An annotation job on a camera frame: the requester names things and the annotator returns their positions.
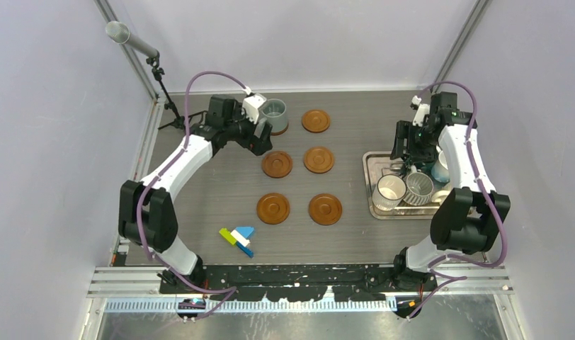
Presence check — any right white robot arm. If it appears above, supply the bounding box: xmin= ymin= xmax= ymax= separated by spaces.
xmin=391 ymin=92 xmax=511 ymax=291

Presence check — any ribbed clear glass cup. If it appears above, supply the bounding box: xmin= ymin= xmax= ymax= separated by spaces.
xmin=372 ymin=174 xmax=406 ymax=211

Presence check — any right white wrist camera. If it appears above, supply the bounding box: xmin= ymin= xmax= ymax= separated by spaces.
xmin=410 ymin=96 xmax=431 ymax=127

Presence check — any dark teal mug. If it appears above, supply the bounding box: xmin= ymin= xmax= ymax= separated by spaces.
xmin=414 ymin=149 xmax=439 ymax=173

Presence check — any aluminium frame rail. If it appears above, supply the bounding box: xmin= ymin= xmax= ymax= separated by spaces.
xmin=88 ymin=263 xmax=513 ymax=317

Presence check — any grey microphone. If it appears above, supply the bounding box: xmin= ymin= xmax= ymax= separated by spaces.
xmin=105 ymin=21 xmax=159 ymax=58

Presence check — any ribbed grey cup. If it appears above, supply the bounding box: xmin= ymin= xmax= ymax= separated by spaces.
xmin=403 ymin=165 xmax=434 ymax=206

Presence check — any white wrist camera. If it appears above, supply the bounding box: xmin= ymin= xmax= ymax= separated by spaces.
xmin=410 ymin=96 xmax=431 ymax=127
xmin=242 ymin=92 xmax=267 ymax=124

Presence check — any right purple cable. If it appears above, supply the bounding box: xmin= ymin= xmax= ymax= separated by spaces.
xmin=407 ymin=80 xmax=510 ymax=322

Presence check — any metal tray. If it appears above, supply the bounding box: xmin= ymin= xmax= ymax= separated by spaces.
xmin=362 ymin=151 xmax=440 ymax=220

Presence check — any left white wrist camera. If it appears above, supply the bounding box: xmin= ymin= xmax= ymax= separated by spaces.
xmin=242 ymin=92 xmax=267 ymax=124

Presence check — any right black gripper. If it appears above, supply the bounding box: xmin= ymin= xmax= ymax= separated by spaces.
xmin=390 ymin=120 xmax=438 ymax=164

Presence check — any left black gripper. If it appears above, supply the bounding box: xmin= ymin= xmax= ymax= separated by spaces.
xmin=224 ymin=104 xmax=272 ymax=156

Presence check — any black microphone tripod stand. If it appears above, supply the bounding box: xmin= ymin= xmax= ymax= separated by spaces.
xmin=146 ymin=56 xmax=207 ymax=130

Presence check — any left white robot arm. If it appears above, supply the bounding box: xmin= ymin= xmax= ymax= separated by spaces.
xmin=118 ymin=93 xmax=273 ymax=293

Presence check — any white mug blue outside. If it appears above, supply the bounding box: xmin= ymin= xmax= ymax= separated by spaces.
xmin=431 ymin=150 xmax=450 ymax=183

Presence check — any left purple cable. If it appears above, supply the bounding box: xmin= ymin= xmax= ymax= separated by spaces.
xmin=135 ymin=70 xmax=251 ymax=322

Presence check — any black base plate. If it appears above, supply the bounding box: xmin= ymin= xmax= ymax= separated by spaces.
xmin=158 ymin=264 xmax=440 ymax=303

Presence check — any wooden coaster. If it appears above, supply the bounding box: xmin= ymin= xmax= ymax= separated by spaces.
xmin=271 ymin=123 xmax=289 ymax=136
xmin=308 ymin=193 xmax=343 ymax=225
xmin=303 ymin=146 xmax=335 ymax=174
xmin=301 ymin=109 xmax=331 ymax=133
xmin=256 ymin=193 xmax=290 ymax=225
xmin=261 ymin=151 xmax=293 ymax=179

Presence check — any purple cable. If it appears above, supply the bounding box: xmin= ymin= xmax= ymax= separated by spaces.
xmin=135 ymin=70 xmax=251 ymax=322
xmin=407 ymin=80 xmax=510 ymax=322

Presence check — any cream mug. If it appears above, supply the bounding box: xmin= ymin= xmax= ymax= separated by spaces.
xmin=431 ymin=190 xmax=450 ymax=205

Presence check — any coloured toy brick stack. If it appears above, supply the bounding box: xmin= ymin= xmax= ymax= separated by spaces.
xmin=219 ymin=226 xmax=255 ymax=259

